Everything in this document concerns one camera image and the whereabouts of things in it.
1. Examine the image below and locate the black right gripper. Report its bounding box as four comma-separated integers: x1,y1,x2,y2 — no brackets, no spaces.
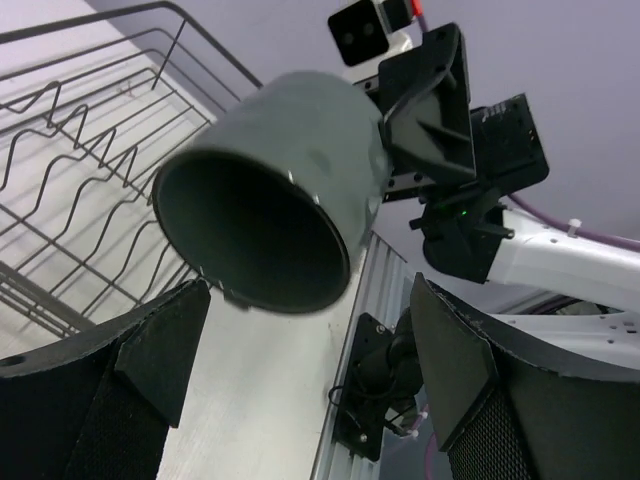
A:
356,23,549,284

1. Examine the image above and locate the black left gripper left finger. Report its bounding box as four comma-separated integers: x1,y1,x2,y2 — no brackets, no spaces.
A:
1,280,211,479

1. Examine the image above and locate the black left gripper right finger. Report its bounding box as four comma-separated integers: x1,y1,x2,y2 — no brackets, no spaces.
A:
410,276,639,479

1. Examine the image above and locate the grey ceramic mug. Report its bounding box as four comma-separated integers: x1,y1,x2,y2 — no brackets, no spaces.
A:
152,71,391,315

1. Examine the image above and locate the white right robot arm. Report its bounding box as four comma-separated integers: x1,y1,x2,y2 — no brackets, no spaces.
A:
386,94,639,369

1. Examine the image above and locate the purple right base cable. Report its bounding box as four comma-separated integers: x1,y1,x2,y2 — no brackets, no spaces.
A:
384,404,441,480

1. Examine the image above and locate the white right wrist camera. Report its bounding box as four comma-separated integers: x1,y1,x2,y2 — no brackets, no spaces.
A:
327,0,427,84

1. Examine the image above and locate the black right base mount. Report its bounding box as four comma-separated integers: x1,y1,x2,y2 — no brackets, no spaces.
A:
328,309,424,462

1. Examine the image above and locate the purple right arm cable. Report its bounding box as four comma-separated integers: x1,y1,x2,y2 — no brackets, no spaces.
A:
414,0,640,254

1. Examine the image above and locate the aluminium mounting rail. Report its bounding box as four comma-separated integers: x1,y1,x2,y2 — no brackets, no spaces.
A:
310,235,431,479

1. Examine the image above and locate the black wire dish rack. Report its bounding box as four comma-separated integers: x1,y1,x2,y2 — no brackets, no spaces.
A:
1,1,259,354

